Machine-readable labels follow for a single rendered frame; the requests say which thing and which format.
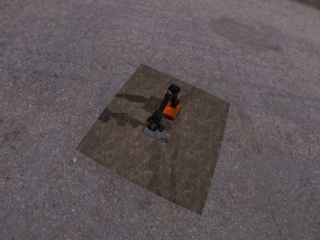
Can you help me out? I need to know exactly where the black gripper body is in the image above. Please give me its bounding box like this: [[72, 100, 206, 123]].
[[147, 115, 166, 133]]

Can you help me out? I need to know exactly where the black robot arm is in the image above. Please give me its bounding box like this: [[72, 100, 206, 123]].
[[147, 84, 181, 132]]

